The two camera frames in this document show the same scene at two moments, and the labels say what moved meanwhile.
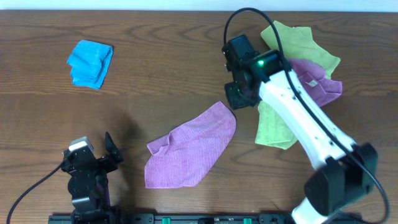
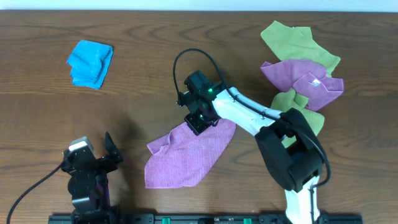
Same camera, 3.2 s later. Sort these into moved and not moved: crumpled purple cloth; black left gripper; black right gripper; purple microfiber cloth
Moved: black right gripper
Not moved: crumpled purple cloth; black left gripper; purple microfiber cloth
